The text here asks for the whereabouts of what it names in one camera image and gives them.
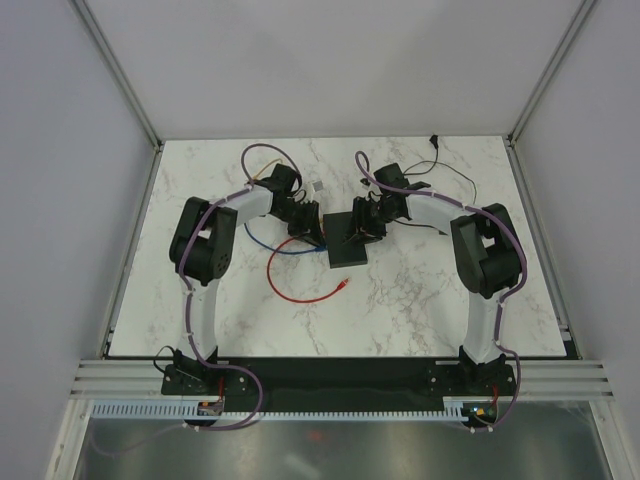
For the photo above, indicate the left aluminium corner post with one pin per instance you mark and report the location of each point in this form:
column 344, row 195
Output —
column 95, row 32

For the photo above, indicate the aluminium corner post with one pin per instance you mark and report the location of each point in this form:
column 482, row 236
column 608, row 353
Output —
column 562, row 50
column 95, row 32

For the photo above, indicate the black network switch box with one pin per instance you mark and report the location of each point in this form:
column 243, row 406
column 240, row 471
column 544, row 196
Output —
column 341, row 252

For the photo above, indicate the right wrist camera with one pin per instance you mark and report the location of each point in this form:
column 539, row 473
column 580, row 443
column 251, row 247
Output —
column 392, row 176

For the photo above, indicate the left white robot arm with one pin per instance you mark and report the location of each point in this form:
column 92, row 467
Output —
column 201, row 251

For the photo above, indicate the white slotted cable duct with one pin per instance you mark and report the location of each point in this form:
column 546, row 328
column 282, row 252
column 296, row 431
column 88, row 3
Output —
column 193, row 410

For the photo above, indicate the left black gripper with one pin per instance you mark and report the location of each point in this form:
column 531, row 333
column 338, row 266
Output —
column 309, row 229

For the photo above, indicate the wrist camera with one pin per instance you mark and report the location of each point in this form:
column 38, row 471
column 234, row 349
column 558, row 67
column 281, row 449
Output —
column 285, row 178
column 392, row 176

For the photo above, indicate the aluminium frame rail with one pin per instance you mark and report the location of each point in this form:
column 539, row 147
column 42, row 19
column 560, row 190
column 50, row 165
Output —
column 544, row 380

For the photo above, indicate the right aluminium corner post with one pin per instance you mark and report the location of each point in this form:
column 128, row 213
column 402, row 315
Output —
column 562, row 50

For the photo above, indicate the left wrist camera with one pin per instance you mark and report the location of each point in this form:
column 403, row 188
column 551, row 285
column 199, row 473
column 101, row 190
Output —
column 285, row 178

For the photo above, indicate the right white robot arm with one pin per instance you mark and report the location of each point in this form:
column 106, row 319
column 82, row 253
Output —
column 490, row 263

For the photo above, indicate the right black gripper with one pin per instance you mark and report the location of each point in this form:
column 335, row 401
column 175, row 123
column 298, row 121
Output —
column 365, row 231

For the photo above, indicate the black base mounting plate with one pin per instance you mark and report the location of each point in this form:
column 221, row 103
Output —
column 323, row 383

